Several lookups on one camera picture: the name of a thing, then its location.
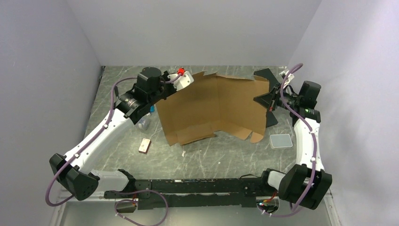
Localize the black foam block near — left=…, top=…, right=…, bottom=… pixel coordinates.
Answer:
left=266, top=111, right=278, bottom=128

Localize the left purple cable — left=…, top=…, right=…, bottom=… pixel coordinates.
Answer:
left=45, top=73, right=170, bottom=226

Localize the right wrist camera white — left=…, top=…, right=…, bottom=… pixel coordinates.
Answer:
left=279, top=71, right=293, bottom=83

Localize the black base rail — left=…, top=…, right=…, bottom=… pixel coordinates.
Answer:
left=104, top=177, right=276, bottom=210

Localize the black foam block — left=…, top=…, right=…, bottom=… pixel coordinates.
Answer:
left=266, top=111, right=278, bottom=128
left=254, top=68, right=279, bottom=88

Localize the brown cardboard box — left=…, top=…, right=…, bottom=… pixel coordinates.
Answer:
left=156, top=72, right=270, bottom=146

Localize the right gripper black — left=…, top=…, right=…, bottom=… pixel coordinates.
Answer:
left=253, top=83, right=300, bottom=112

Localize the white rectangular tray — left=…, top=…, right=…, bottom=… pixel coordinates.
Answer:
left=269, top=134, right=293, bottom=149

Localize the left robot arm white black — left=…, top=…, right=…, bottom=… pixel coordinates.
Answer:
left=45, top=67, right=194, bottom=206

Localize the black foam block far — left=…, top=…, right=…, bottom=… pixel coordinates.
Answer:
left=254, top=68, right=279, bottom=88

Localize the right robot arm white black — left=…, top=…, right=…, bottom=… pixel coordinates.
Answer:
left=254, top=81, right=332, bottom=210

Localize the red staples box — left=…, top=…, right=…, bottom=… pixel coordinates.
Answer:
left=138, top=138, right=151, bottom=154

